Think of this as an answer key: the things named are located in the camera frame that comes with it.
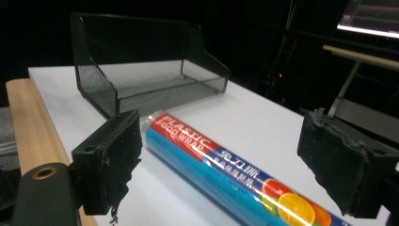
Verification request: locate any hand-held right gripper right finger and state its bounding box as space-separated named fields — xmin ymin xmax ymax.
xmin=296 ymin=107 xmax=399 ymax=219

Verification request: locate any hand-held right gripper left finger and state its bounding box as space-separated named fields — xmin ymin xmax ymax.
xmin=71 ymin=109 xmax=144 ymax=225

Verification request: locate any black wire mesh basket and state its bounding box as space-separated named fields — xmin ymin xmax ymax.
xmin=70 ymin=12 xmax=231 ymax=120

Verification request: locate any blue plastic wrap roll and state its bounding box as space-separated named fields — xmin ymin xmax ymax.
xmin=139 ymin=109 xmax=352 ymax=226

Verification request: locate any white metal stand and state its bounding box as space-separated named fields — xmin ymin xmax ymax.
xmin=323 ymin=44 xmax=399 ymax=144

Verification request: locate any wooden rolling pin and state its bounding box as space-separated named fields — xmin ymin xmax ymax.
xmin=5 ymin=78 xmax=99 ymax=226

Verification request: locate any monitor screen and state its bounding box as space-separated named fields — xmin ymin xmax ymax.
xmin=336 ymin=0 xmax=399 ymax=40

